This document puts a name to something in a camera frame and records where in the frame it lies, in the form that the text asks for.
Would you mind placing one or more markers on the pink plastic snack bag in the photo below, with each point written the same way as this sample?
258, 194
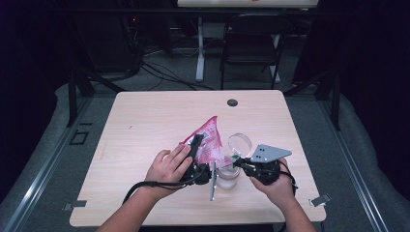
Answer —
209, 141

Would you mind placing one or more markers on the aluminium floor rail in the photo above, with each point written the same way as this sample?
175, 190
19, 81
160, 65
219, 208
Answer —
351, 161
48, 164

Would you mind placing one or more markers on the short black tape strip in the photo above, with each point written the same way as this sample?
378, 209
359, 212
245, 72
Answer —
85, 123

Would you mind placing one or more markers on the person's left hand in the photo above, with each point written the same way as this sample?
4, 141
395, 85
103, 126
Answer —
167, 170

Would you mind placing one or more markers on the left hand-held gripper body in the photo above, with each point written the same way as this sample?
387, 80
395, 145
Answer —
199, 174

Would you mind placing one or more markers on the person's right hand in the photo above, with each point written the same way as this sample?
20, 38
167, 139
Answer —
278, 191

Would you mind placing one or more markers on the white desk leg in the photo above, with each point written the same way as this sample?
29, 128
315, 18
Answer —
200, 58

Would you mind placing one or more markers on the grey tape strip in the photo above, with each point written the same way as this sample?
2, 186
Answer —
320, 200
75, 204

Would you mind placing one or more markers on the black equipment with red light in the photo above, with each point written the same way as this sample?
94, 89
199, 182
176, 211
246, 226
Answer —
109, 42

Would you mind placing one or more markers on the black folding chair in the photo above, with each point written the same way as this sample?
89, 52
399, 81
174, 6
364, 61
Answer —
251, 29

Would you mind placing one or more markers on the black metal stand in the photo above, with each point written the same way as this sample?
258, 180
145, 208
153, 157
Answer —
73, 96
336, 103

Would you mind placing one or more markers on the dark round table grommet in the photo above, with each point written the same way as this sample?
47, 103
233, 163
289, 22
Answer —
232, 102

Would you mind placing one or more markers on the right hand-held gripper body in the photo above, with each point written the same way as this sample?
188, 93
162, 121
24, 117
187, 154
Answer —
264, 170

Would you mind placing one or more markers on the clear glass jar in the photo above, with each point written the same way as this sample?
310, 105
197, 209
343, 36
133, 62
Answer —
227, 179

